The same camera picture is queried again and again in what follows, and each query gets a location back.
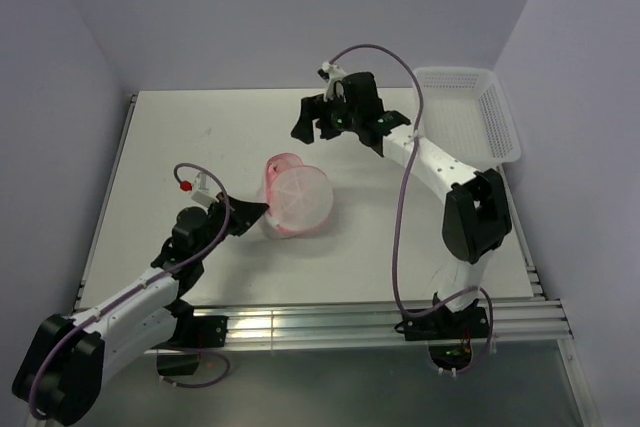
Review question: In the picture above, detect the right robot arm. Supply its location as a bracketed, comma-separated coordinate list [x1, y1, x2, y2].
[291, 63, 512, 337]

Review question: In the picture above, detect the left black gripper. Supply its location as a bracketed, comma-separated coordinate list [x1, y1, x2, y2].
[195, 190, 267, 260]

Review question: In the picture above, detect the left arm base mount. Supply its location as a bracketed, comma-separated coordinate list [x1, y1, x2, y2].
[156, 315, 228, 377]

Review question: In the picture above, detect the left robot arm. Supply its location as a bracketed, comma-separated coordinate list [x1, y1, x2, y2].
[12, 194, 268, 426]

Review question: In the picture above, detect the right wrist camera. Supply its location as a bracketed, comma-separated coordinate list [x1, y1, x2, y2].
[317, 61, 346, 101]

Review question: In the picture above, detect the white plastic basket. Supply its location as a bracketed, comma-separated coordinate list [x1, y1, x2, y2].
[414, 67, 521, 170]

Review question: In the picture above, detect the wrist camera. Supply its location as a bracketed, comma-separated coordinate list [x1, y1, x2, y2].
[317, 61, 346, 101]
[179, 172, 217, 209]

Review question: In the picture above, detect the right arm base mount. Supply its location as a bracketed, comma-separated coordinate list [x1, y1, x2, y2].
[394, 302, 493, 377]

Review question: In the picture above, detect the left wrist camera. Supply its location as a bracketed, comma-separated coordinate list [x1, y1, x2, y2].
[179, 172, 217, 209]

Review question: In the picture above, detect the white mesh laundry bag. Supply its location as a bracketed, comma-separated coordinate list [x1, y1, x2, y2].
[256, 153, 334, 239]

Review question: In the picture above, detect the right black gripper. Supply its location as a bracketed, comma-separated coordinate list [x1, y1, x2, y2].
[291, 89, 361, 145]

